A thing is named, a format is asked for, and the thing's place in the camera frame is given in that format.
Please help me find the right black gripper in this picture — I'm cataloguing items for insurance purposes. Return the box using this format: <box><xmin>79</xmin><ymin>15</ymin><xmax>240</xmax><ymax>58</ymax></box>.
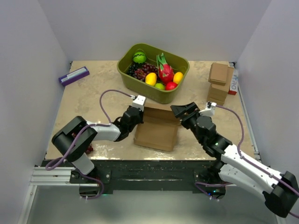
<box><xmin>171</xmin><ymin>102</ymin><xmax>204</xmax><ymax>144</ymax></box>

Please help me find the brown cardboard paper box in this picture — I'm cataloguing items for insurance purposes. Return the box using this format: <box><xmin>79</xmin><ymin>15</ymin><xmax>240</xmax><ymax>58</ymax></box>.
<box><xmin>134</xmin><ymin>103</ymin><xmax>180</xmax><ymax>152</ymax></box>

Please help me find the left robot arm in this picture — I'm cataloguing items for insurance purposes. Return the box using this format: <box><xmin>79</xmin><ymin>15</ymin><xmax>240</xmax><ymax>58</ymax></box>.
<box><xmin>46</xmin><ymin>106</ymin><xmax>144</xmax><ymax>183</ymax></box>

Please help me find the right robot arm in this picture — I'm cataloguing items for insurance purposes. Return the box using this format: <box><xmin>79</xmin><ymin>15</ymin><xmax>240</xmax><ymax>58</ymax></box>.
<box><xmin>171</xmin><ymin>102</ymin><xmax>299</xmax><ymax>218</ymax></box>

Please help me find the top folded cardboard box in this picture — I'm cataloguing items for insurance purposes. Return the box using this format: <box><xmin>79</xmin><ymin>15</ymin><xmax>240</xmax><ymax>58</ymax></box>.
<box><xmin>208</xmin><ymin>63</ymin><xmax>228</xmax><ymax>86</ymax></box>

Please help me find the white red printed box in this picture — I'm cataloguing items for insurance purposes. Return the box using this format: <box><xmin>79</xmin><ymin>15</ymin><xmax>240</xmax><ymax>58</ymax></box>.
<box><xmin>228</xmin><ymin>69</ymin><xmax>239</xmax><ymax>95</ymax></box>

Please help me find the purple flat box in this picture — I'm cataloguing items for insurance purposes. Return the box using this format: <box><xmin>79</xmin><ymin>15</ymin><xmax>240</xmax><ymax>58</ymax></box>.
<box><xmin>58</xmin><ymin>66</ymin><xmax>90</xmax><ymax>87</ymax></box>

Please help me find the red apple toy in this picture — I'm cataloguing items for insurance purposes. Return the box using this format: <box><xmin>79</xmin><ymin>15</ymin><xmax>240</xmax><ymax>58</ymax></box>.
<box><xmin>165</xmin><ymin>82</ymin><xmax>178</xmax><ymax>91</ymax></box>

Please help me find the green lime toy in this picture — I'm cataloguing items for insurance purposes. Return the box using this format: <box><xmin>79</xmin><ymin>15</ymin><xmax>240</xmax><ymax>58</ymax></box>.
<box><xmin>155</xmin><ymin>83</ymin><xmax>165</xmax><ymax>90</ymax></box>

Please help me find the yellow mango toy right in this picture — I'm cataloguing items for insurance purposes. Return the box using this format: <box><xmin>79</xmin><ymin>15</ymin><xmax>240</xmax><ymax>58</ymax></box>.
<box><xmin>173</xmin><ymin>72</ymin><xmax>184</xmax><ymax>84</ymax></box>

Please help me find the yellow mango toy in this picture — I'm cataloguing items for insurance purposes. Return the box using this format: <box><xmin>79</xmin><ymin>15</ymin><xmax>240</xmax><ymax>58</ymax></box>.
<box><xmin>145</xmin><ymin>72</ymin><xmax>157</xmax><ymax>86</ymax></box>
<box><xmin>173</xmin><ymin>72</ymin><xmax>184</xmax><ymax>84</ymax></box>

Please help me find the yellow mango toy left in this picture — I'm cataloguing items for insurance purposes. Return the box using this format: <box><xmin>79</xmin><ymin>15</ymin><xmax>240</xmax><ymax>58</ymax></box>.
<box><xmin>145</xmin><ymin>72</ymin><xmax>157</xmax><ymax>86</ymax></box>

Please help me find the red grape bunch in bin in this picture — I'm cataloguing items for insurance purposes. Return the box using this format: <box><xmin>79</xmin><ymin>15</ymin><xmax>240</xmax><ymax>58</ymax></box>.
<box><xmin>135</xmin><ymin>63</ymin><xmax>158</xmax><ymax>82</ymax></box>

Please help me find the pink dragon fruit toy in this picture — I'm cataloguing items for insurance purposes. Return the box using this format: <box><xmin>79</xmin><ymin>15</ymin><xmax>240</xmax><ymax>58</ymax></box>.
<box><xmin>157</xmin><ymin>53</ymin><xmax>174</xmax><ymax>84</ymax></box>

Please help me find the dark purple grape bunch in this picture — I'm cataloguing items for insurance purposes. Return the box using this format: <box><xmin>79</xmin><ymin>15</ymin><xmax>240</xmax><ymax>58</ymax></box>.
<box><xmin>126</xmin><ymin>63</ymin><xmax>140</xmax><ymax>77</ymax></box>

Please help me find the stack of folded cardboard boxes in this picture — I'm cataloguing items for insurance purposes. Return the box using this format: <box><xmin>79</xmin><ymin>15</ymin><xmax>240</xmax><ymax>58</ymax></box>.
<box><xmin>207</xmin><ymin>67</ymin><xmax>234</xmax><ymax>105</ymax></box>

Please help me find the green watermelon toy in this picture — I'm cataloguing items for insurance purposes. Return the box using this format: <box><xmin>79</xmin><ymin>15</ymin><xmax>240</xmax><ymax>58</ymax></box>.
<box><xmin>133</xmin><ymin>51</ymin><xmax>147</xmax><ymax>64</ymax></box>

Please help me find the red grape bunch on table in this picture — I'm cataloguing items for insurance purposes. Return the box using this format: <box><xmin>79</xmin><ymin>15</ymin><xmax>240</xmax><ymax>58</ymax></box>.
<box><xmin>72</xmin><ymin>133</ymin><xmax>93</xmax><ymax>154</ymax></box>

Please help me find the olive green plastic bin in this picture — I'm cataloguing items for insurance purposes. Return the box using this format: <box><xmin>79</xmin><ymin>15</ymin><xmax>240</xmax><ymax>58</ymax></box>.
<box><xmin>117</xmin><ymin>43</ymin><xmax>190</xmax><ymax>104</ymax></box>

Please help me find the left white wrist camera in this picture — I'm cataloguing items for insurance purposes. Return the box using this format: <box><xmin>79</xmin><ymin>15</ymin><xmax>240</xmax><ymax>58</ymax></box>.
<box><xmin>132</xmin><ymin>95</ymin><xmax>146</xmax><ymax>112</ymax></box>

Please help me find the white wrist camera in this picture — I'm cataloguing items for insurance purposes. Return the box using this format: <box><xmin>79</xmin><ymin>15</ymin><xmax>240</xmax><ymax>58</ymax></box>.
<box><xmin>199</xmin><ymin>101</ymin><xmax>217</xmax><ymax>117</ymax></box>
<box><xmin>132</xmin><ymin>95</ymin><xmax>146</xmax><ymax>112</ymax></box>

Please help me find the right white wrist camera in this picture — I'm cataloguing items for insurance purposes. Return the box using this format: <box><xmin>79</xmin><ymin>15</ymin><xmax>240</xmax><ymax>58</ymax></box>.
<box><xmin>199</xmin><ymin>101</ymin><xmax>217</xmax><ymax>117</ymax></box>

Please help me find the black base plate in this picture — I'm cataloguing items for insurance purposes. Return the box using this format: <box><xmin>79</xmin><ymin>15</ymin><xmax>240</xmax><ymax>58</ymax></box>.
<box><xmin>42</xmin><ymin>160</ymin><xmax>235</xmax><ymax>196</ymax></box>

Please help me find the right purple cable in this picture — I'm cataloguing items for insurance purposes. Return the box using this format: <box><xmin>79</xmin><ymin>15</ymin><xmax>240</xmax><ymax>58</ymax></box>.
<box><xmin>195</xmin><ymin>105</ymin><xmax>299</xmax><ymax>213</ymax></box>

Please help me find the purple cable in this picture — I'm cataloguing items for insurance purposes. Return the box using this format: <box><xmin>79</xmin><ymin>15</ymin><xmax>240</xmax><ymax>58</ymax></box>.
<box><xmin>45</xmin><ymin>90</ymin><xmax>136</xmax><ymax>200</ymax></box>
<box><xmin>195</xmin><ymin>105</ymin><xmax>299</xmax><ymax>213</ymax></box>

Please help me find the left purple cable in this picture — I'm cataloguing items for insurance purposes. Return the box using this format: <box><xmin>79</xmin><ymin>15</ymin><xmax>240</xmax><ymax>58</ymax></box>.
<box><xmin>45</xmin><ymin>90</ymin><xmax>136</xmax><ymax>200</ymax></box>

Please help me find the aluminium frame rail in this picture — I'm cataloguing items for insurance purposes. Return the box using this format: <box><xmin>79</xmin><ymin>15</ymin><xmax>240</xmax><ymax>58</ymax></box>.
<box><xmin>17</xmin><ymin>140</ymin><xmax>287</xmax><ymax>224</ymax></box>

